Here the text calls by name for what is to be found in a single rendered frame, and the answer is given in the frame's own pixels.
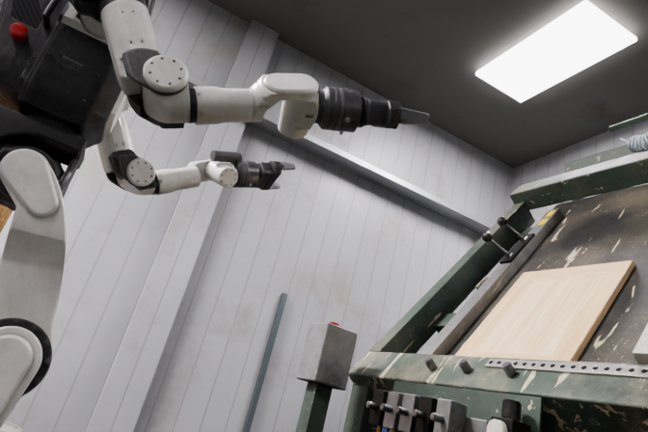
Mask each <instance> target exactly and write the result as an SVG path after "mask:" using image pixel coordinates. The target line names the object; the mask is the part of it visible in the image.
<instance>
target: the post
mask: <svg viewBox="0 0 648 432"><path fill-rule="evenodd" d="M331 393H332V388H331V387H328V386H324V385H321V384H318V383H313V382H308V384H307V388H306V393H305V397H304V401H303V405H302V409H301V413H300V417H299V420H298V424H297V428H296V432H323V428H324V423H325V419H326V415H327V411H328V407H329V402H330V398H331Z"/></svg>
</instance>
